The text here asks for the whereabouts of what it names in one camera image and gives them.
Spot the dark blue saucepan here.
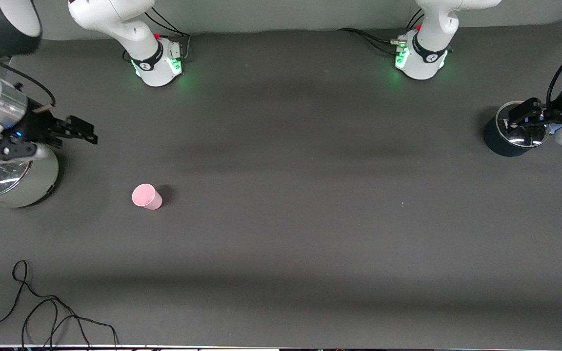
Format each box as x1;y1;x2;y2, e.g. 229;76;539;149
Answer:
483;101;555;157

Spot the thin black loose cable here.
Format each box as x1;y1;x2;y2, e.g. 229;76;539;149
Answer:
0;260;120;348

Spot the glass lid with blue knob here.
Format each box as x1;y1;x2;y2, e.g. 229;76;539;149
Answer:
497;101;551;148

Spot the black arm base cable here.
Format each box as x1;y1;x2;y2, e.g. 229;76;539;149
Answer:
124;5;191;61
337;10;425;57

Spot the pink plastic cup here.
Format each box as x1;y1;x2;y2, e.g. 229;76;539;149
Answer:
131;183;163;211

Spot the black left arm base cable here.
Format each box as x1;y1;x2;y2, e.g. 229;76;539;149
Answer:
337;10;425;57

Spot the black right arm base cable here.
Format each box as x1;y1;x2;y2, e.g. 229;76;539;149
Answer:
124;5;191;61

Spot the glass lid with beige knob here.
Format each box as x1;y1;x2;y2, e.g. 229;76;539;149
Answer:
0;157;33;198

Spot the pale green cooking pot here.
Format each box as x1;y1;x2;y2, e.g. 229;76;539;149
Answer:
0;146;60;210

